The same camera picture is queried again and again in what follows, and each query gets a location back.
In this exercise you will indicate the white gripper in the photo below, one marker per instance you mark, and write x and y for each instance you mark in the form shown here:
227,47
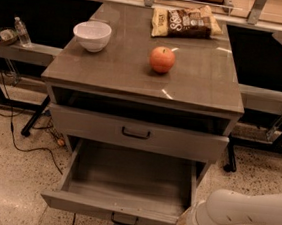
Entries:
195,221

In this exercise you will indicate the grey drawer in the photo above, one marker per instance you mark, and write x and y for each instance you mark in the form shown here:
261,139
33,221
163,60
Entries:
124,185
136,134

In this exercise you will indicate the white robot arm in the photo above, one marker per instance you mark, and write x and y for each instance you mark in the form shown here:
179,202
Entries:
225,207

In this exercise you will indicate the grey top drawer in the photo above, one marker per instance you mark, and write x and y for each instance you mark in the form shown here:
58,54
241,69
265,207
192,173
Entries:
136,134

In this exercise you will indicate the grey drawer cabinet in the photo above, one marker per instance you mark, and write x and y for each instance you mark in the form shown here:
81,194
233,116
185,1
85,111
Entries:
199,93

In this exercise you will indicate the grey side bench right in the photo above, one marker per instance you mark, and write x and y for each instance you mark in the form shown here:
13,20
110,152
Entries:
261,99

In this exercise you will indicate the grey side bench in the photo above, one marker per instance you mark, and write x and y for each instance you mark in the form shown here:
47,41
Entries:
41,55
261,99

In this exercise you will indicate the red apple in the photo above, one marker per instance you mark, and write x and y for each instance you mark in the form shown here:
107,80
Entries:
162,59

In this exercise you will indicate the brown chip bag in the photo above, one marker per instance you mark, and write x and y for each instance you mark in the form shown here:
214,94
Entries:
186,23

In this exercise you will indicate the white ceramic bowl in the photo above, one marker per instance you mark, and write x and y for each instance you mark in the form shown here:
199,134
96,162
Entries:
92,35

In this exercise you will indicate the grey side bench left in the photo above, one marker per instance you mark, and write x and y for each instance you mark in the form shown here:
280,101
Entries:
41,55

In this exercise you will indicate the clear plastic water bottle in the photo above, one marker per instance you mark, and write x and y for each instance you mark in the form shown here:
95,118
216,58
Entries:
22,32

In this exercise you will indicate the small round dish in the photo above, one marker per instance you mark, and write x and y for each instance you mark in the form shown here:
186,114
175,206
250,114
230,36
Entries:
8,36

